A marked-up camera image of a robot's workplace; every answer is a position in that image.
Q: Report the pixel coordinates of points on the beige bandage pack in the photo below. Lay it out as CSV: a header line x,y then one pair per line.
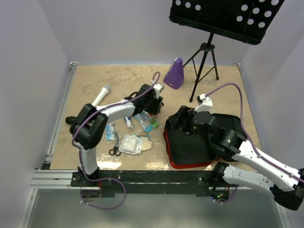
x,y
147,143

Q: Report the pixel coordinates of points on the green small box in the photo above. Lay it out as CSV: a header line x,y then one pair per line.
x,y
153,123

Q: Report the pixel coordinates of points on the black microphone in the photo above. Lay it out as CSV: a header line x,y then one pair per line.
x,y
70,120

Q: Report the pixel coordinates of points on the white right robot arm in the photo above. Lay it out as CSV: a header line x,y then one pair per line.
x,y
243,164

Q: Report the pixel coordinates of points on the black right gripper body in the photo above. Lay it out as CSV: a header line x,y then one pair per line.
x,y
190,112

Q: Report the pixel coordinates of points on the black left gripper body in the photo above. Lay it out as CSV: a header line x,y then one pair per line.
x,y
152,105

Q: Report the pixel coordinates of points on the blue clear plastic pouch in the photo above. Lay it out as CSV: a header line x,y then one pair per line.
x,y
143,119

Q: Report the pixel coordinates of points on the small white blue tube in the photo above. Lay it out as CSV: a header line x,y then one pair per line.
x,y
128,122

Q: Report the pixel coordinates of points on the black handled scissors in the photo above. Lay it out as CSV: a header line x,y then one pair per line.
x,y
115,150

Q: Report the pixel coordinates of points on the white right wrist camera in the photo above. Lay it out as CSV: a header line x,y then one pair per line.
x,y
204,103

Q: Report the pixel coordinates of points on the red black medicine kit case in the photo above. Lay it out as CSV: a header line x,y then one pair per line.
x,y
184,149

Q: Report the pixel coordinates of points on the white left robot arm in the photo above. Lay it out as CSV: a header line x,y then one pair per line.
x,y
88,128

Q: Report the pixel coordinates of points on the black music stand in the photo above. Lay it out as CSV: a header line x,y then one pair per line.
x,y
241,20

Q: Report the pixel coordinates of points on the blue wipe sachets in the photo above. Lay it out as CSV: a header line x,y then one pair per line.
x,y
111,134

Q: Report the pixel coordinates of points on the white microphone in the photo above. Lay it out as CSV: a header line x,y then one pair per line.
x,y
102,94

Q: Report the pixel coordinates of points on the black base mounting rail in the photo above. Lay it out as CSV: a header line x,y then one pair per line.
x,y
111,182

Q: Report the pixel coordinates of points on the purple metronome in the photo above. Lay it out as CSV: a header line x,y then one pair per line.
x,y
174,77

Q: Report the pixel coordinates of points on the white gauze packet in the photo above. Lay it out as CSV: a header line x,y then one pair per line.
x,y
131,145

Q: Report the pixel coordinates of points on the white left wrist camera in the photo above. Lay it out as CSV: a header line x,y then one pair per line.
x,y
158,88

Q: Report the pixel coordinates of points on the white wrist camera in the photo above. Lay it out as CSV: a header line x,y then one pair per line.
x,y
158,88
204,103

